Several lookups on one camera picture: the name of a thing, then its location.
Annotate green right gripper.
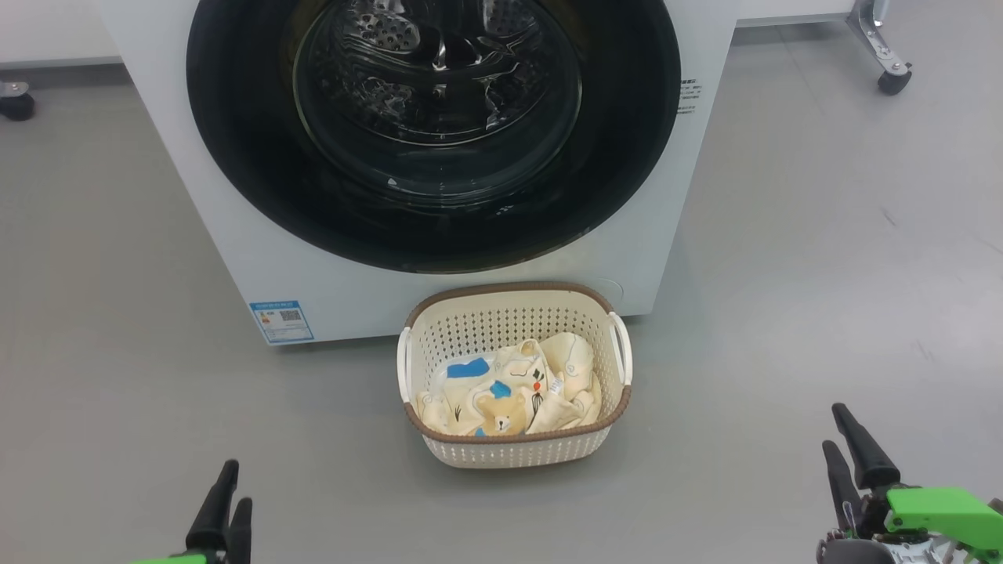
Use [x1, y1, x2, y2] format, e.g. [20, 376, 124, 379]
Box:
[819, 403, 1003, 564]

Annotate cream garment with coloured bear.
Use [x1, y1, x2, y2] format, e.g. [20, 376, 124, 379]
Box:
[415, 341, 567, 437]

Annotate metal leg with black caster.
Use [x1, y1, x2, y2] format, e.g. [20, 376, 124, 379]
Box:
[846, 0, 914, 96]

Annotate blue energy label sticker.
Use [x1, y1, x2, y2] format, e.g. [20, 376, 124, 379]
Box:
[249, 300, 315, 345]

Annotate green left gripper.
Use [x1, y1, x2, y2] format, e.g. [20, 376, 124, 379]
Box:
[132, 460, 253, 564]

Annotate white front-load washing machine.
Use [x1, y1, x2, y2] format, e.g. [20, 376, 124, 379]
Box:
[98, 0, 737, 347]

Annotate cream basket with brown rim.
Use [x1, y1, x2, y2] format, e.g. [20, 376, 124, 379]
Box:
[396, 282, 633, 469]

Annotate black caster wheel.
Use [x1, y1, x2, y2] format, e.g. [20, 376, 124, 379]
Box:
[0, 81, 36, 122]

